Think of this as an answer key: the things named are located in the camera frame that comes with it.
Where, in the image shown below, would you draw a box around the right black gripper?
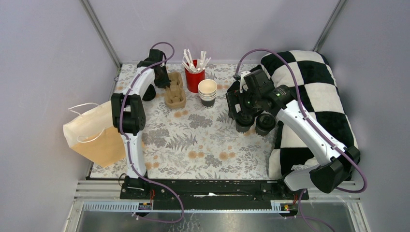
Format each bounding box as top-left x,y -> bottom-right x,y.
226,87 -> 262,119

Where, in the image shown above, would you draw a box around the black plastic cup lid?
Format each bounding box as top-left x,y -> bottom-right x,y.
256,113 -> 276,130

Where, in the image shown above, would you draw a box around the black paper coffee cup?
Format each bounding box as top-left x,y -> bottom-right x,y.
255,113 -> 276,136
235,115 -> 255,133

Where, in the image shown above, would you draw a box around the brown paper takeout bag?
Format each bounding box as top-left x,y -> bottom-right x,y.
63,101 -> 125,168

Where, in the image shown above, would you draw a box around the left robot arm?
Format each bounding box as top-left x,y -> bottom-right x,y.
111,48 -> 170,199

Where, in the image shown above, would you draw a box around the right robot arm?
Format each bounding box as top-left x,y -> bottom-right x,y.
225,70 -> 360,199

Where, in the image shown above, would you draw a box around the stack of black lids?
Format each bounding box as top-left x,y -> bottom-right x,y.
142,84 -> 156,102

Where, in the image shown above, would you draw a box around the stacked cardboard cup carriers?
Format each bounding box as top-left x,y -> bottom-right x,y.
164,72 -> 186,109

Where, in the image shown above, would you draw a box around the black cloth blue print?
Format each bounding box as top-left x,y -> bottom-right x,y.
227,65 -> 262,93

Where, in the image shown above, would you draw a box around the red straw holder cup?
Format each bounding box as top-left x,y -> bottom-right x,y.
183,62 -> 205,93

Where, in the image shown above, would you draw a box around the stack of paper cups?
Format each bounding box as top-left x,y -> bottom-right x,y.
198,79 -> 218,108

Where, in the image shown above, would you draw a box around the black white checkered pillow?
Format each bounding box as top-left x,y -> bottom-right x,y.
257,50 -> 357,180

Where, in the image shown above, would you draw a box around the floral patterned table mat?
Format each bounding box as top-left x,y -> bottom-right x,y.
89,63 -> 321,181

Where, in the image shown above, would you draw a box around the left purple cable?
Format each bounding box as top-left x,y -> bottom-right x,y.
118,42 -> 186,224

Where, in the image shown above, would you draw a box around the left aluminium frame post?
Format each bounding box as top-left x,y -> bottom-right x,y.
79,0 -> 122,69

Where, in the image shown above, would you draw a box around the aluminium frame post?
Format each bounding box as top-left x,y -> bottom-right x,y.
79,0 -> 122,69
312,0 -> 349,52

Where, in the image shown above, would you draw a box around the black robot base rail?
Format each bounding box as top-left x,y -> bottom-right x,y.
120,177 -> 301,210

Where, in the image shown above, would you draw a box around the right aluminium frame post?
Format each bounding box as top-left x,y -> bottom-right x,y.
312,0 -> 349,52

